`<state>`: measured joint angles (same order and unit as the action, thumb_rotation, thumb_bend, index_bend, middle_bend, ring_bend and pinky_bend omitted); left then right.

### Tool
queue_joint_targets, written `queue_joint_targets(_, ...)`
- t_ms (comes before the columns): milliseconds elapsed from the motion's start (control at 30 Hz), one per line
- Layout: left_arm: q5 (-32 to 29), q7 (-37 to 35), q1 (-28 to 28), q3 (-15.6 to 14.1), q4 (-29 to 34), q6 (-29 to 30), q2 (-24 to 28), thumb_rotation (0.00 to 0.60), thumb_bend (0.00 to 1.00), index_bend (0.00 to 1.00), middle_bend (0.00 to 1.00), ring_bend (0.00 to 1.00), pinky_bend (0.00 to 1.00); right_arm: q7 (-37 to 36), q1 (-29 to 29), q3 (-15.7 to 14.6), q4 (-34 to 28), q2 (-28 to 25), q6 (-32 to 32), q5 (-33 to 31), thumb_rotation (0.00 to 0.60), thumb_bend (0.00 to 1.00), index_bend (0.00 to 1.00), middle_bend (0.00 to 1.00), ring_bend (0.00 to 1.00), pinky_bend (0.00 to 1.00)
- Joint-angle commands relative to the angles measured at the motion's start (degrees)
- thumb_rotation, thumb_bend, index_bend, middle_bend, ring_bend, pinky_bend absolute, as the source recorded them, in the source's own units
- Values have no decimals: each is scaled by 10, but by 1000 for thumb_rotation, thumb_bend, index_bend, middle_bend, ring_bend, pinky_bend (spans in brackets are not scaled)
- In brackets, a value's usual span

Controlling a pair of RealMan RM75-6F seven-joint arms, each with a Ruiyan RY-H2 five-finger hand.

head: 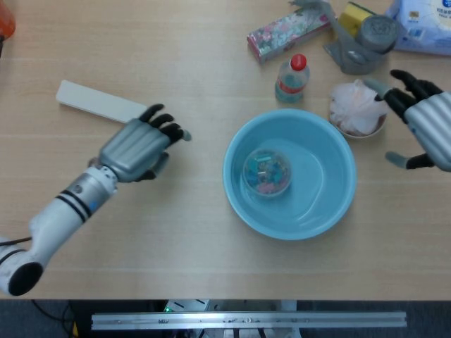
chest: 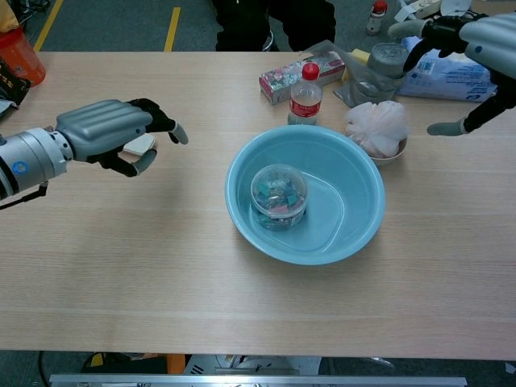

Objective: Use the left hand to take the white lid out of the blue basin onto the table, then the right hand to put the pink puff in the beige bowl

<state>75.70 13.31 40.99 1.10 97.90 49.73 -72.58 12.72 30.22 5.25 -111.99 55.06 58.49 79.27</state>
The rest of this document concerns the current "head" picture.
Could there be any aluminium profile rail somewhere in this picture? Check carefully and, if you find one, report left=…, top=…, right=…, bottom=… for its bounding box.
left=90, top=311, right=408, bottom=331

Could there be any clear tub of colourful clips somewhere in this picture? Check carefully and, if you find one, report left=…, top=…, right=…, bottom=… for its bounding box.
left=242, top=147, right=293, bottom=200

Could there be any clear bottle with red cap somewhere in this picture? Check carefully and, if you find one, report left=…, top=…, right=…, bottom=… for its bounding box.
left=274, top=53, right=311, bottom=104

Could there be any black floor cable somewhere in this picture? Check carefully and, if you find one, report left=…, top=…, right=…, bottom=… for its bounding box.
left=31, top=299, right=77, bottom=334

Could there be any long white cutlery case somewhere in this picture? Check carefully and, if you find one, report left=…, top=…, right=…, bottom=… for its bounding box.
left=56, top=80, right=147, bottom=125

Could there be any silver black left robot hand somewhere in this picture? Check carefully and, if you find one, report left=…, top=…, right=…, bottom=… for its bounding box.
left=98, top=104, right=193, bottom=184

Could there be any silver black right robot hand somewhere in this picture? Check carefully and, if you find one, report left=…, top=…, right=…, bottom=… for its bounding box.
left=362, top=69, right=451, bottom=173

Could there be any beige round bowl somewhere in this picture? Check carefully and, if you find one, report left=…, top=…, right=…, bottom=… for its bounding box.
left=329, top=105, right=388, bottom=140

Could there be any orange plastic bucket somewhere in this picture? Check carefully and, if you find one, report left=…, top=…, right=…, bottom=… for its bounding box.
left=0, top=0, right=17, bottom=38

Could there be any yellow scouring sponge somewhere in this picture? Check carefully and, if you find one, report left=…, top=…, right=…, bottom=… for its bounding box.
left=338, top=1, right=376, bottom=37

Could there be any floral patterned long box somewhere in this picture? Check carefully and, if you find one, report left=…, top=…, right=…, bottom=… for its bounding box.
left=246, top=8, right=332, bottom=64

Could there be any light blue plastic basin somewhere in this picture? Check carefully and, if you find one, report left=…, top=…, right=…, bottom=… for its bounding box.
left=222, top=108, right=358, bottom=242

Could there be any blue white tissue pack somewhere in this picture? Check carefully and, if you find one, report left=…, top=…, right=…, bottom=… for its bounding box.
left=383, top=0, right=451, bottom=56

